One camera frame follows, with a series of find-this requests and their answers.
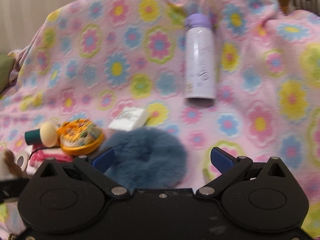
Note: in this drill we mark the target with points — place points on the blue fluffy pom pom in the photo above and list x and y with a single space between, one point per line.
147 158

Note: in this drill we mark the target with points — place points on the pink floral fleece blanket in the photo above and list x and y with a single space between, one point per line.
92 58

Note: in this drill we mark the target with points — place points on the green pillow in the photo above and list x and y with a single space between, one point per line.
6 65

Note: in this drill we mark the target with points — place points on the pink white folded socks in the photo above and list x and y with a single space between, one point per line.
39 154

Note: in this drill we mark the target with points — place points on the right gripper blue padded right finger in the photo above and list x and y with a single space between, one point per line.
232 170

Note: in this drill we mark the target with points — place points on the lavender thermos bottle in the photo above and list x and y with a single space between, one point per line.
200 62

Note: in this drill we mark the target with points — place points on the orange embroidered drawstring pouch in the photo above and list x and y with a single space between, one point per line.
80 137

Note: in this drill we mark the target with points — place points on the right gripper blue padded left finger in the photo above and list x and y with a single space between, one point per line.
93 168

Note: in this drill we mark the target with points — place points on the white tape roll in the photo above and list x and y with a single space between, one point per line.
22 159

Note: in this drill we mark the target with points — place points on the teal handled makeup sponge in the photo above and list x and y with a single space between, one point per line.
46 134

